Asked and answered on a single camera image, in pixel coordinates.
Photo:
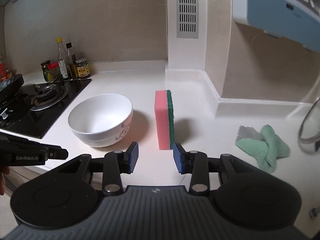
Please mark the white bowl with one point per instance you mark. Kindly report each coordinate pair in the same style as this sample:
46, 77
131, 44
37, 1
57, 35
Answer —
100, 115

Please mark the grey cloth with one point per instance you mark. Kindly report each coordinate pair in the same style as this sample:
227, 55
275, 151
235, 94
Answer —
246, 132

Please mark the red lid jar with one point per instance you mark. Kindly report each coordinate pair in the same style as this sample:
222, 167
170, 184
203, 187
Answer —
53, 73

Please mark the red label bottle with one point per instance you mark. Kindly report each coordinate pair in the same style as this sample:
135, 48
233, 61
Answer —
3, 70

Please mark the dark green jar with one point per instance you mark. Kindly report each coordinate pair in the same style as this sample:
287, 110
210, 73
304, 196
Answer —
45, 70

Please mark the white and blue water heater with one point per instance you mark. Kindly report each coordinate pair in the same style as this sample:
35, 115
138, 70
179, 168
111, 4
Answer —
275, 12

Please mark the black glass gas stove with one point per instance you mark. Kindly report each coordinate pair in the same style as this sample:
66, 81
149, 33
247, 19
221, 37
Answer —
72, 90

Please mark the grey vent grille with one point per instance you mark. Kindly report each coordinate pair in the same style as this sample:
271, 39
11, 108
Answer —
178, 33

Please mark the person's left hand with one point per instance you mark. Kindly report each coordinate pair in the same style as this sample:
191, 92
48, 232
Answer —
3, 180

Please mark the patterned lid sauce jar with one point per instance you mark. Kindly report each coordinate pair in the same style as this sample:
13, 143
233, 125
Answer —
83, 71

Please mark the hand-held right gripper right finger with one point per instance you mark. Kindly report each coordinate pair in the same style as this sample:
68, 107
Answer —
177, 157

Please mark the pink and green sponge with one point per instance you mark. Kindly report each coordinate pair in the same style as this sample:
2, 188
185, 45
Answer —
162, 120

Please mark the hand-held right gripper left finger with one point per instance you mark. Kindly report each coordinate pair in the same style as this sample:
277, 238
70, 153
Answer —
133, 157

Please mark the glass pot lid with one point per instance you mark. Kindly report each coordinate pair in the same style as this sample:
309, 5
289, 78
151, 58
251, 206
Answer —
301, 132

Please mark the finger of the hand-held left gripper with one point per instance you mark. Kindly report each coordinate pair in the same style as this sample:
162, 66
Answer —
58, 153

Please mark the green cloth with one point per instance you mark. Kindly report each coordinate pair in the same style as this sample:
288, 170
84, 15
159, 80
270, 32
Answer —
272, 150

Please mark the black cap oil bottle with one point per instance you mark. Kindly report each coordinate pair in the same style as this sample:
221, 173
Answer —
72, 60

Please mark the black pan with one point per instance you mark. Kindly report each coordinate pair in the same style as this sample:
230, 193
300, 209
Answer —
12, 83

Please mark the yellow cap clear bottle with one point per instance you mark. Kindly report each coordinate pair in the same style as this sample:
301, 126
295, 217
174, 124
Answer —
63, 65

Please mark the metal stove burner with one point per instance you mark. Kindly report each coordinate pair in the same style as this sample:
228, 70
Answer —
46, 93

